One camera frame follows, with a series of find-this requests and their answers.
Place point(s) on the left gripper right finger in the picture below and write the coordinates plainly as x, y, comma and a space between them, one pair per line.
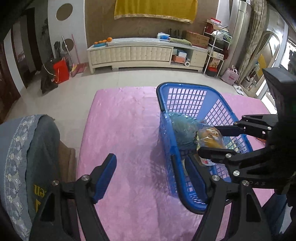
200, 178

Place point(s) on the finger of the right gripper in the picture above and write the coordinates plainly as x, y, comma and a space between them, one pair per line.
216, 155
230, 131

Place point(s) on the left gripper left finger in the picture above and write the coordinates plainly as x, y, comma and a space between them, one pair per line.
101, 177

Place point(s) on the small cake blue wrapper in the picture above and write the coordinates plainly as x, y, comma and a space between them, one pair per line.
209, 136

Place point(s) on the white slippers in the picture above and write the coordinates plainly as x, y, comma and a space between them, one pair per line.
238, 89

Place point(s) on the light blue snack bag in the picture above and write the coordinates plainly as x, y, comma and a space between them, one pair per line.
185, 129

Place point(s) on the blue plastic basket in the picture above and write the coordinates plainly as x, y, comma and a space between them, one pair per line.
186, 109

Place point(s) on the pink shopping bag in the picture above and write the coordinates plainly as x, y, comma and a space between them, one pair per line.
230, 76

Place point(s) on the grey blue covered sofa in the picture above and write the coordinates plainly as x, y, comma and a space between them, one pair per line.
29, 163

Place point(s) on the standing mirror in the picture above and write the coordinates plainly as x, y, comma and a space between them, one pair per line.
263, 57

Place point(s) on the white metal shelf rack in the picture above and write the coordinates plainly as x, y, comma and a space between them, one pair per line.
218, 46

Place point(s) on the brown cardboard box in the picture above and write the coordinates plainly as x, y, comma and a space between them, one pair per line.
196, 39

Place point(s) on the green folded cloth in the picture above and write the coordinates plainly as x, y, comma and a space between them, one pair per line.
180, 41

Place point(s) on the dark bag on floor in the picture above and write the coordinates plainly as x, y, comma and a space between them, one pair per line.
48, 76

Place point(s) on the broom and dustpan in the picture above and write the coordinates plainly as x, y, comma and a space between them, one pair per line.
76, 66

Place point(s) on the red paper bag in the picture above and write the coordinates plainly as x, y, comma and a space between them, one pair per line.
61, 71

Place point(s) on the blue tissue box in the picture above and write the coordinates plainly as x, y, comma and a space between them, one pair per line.
163, 36

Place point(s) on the cream TV cabinet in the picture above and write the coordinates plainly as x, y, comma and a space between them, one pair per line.
146, 52

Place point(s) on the plate of oranges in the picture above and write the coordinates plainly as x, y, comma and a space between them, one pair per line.
102, 42

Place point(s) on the yellow wall cloth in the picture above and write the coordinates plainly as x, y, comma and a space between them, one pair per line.
179, 10

